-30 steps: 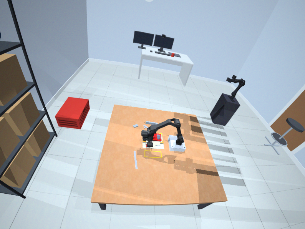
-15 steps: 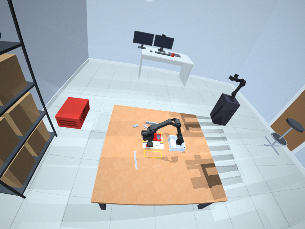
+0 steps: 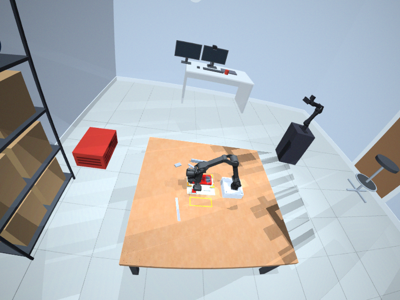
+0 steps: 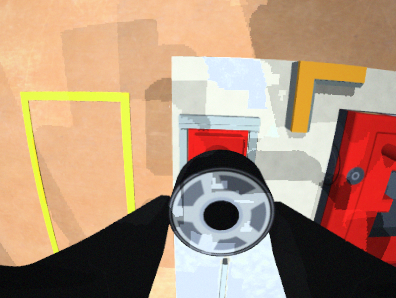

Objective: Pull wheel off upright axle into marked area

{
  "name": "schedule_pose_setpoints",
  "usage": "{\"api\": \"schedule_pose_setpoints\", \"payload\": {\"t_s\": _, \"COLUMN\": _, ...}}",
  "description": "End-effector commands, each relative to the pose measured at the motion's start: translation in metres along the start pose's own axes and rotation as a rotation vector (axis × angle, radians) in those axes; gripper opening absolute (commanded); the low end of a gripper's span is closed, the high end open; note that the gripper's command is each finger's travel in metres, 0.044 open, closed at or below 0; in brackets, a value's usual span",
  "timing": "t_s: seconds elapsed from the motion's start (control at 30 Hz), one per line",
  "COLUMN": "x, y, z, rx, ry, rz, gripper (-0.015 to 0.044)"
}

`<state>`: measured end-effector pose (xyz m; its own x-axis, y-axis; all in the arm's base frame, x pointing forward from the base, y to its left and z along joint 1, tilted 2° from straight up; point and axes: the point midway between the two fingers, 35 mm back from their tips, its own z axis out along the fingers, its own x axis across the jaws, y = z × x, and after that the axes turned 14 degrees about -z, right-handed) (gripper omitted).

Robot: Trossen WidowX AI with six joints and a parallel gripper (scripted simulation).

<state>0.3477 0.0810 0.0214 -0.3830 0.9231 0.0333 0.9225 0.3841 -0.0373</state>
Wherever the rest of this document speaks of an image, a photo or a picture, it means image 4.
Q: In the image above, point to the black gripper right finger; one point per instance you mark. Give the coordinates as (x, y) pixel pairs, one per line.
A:
(313, 262)

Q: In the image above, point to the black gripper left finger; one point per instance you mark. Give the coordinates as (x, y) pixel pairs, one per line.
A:
(120, 261)

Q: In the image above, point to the black wheel with grey rim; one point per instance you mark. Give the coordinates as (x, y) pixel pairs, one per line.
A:
(217, 231)

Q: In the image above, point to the yellow tape outline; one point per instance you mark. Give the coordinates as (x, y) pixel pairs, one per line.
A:
(78, 96)

